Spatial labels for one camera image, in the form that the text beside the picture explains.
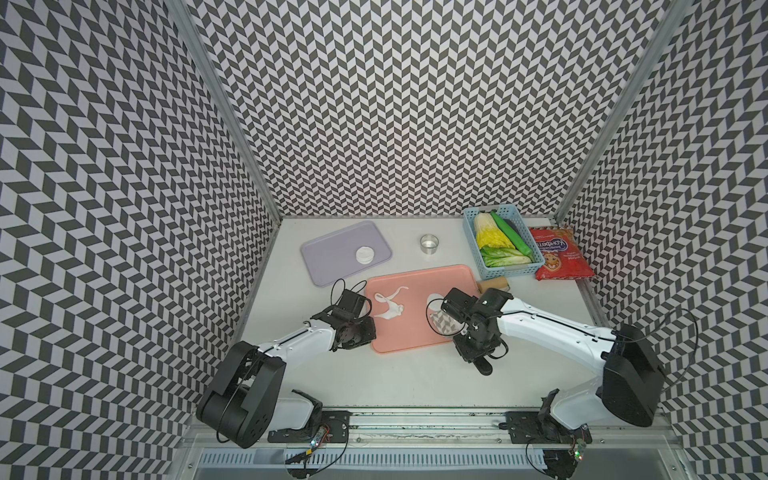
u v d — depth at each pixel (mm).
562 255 1015
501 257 981
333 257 1078
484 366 731
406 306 954
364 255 1049
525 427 738
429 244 1095
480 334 666
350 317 707
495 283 964
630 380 420
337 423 747
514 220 1113
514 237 1051
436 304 661
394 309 938
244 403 417
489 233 1024
